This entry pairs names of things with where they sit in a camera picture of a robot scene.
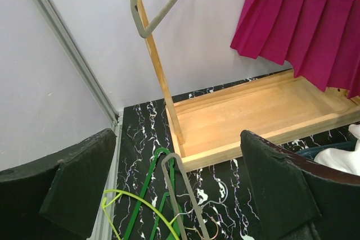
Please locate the magenta pleated skirt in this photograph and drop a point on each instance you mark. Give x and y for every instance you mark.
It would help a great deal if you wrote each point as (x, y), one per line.
(319, 38)

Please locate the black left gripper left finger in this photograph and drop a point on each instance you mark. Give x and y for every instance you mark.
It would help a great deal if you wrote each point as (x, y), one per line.
(57, 196)

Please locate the navy plaid skirt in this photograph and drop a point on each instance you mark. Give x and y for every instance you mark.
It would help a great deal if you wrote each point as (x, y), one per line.
(311, 153)

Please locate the green velvet hanger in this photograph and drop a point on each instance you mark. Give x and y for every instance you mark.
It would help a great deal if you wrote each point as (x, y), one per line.
(146, 220)

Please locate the wooden clothes rack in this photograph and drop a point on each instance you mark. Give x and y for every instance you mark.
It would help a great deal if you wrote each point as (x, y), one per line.
(206, 130)

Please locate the white skirt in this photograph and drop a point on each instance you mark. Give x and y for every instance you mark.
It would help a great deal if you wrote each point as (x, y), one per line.
(342, 160)

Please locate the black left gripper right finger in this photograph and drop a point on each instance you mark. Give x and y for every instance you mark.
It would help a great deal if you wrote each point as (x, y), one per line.
(297, 198)

